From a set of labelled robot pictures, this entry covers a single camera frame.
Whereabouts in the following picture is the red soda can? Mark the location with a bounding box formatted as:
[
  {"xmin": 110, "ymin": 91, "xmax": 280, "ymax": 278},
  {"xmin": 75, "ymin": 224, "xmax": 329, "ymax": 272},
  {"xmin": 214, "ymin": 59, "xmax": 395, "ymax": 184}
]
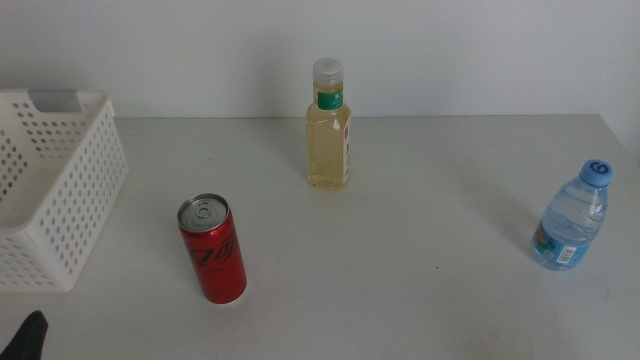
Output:
[{"xmin": 177, "ymin": 193, "xmax": 248, "ymax": 306}]

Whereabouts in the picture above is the water bottle blue cap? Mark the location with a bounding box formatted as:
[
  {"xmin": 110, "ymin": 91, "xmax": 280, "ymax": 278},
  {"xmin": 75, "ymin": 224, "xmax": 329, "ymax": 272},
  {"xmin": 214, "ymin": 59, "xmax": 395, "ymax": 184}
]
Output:
[{"xmin": 530, "ymin": 159, "xmax": 615, "ymax": 272}]

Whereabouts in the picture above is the white perforated plastic basket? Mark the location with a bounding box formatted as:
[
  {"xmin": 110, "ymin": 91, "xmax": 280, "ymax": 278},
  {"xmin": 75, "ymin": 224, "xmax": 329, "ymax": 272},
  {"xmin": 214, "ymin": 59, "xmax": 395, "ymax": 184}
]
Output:
[{"xmin": 0, "ymin": 88, "xmax": 130, "ymax": 293}]

